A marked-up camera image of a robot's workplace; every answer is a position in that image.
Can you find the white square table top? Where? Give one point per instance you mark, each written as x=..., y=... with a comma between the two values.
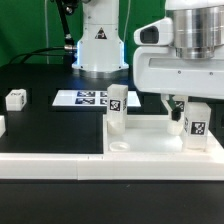
x=153, y=135

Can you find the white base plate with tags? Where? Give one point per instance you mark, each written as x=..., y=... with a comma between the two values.
x=80, y=98

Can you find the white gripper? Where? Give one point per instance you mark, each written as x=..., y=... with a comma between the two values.
x=159, y=70

